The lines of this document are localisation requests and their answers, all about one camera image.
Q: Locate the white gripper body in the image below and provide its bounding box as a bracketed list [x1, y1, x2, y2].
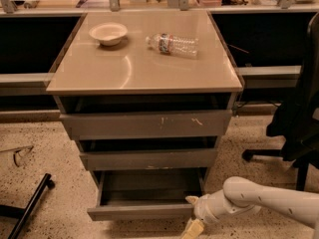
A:
[193, 190, 260, 224]

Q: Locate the grey bottom drawer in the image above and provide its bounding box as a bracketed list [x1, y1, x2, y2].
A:
[88, 168, 204, 221]

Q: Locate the grey drawer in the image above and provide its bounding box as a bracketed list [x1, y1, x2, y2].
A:
[76, 136, 218, 170]
[55, 93, 234, 140]
[88, 168, 204, 221]

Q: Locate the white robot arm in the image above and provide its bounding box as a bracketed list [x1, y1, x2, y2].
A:
[180, 176, 319, 239]

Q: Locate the grey middle drawer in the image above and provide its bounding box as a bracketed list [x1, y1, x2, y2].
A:
[76, 136, 218, 170]

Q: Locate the grey drawer cabinet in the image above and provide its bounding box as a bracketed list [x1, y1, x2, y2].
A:
[45, 10, 244, 222]

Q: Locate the grey top drawer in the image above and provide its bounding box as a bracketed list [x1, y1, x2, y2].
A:
[55, 93, 234, 140]

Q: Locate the black office chair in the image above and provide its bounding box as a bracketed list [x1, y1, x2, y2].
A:
[242, 13, 319, 191]

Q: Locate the clear plastic water bottle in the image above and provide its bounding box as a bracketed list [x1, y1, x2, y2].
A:
[146, 33, 198, 59]

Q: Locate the white paper bowl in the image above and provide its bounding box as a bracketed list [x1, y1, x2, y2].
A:
[89, 22, 128, 46]

